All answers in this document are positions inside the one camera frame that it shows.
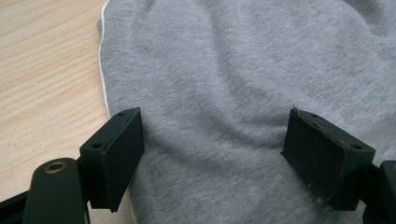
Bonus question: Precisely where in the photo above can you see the grey sweatpants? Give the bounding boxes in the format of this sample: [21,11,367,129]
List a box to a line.
[97,0,396,224]

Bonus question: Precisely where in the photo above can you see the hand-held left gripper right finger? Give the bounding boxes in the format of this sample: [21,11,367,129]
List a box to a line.
[280,106,376,212]

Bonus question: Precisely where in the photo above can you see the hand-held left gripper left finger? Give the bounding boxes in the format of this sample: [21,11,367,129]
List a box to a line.
[78,106,146,214]

